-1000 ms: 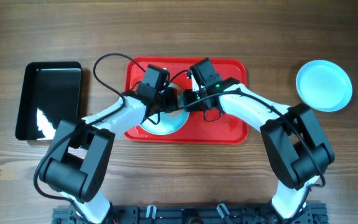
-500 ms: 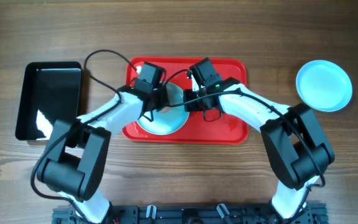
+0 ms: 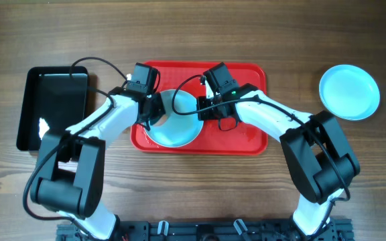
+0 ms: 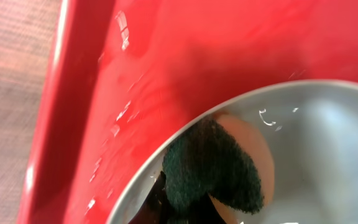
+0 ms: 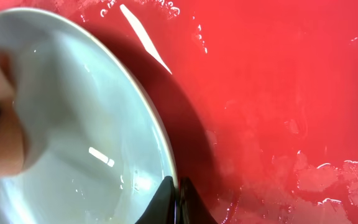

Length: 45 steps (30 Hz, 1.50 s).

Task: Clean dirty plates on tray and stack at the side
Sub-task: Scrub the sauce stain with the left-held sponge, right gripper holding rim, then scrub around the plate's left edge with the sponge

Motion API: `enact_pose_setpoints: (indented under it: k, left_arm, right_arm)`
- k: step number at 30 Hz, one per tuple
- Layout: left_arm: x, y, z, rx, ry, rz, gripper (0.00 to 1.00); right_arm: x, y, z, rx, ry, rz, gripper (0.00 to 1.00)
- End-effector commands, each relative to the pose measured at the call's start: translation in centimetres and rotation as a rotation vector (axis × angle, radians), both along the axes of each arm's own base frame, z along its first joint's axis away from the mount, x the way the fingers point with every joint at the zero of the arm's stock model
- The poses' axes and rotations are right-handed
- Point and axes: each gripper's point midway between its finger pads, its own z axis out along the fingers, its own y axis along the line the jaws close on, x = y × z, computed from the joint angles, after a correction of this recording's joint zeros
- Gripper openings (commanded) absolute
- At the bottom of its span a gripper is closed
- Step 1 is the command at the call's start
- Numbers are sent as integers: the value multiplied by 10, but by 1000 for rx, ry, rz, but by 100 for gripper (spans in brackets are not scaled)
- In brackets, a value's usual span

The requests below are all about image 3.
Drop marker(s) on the light blue plate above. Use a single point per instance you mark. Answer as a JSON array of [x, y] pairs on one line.
[[178, 130], [349, 92]]

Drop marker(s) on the light blue plate back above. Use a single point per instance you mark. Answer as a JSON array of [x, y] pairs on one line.
[[349, 92]]

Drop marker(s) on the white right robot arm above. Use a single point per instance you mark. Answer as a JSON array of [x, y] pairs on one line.
[[320, 160]]

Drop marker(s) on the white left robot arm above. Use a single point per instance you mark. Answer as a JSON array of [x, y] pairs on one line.
[[69, 174]]

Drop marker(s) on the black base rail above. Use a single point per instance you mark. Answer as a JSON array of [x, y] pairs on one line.
[[264, 230]]

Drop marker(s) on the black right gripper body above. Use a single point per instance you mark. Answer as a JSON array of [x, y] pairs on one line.
[[204, 108]]

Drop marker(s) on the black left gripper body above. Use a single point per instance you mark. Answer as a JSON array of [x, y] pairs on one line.
[[157, 109]]

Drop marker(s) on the black water basin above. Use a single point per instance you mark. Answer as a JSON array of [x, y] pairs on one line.
[[53, 99]]

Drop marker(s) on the orange sponge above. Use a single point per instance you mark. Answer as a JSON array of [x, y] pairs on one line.
[[161, 121]]

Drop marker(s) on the red plastic tray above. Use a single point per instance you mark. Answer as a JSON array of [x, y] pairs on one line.
[[212, 140]]

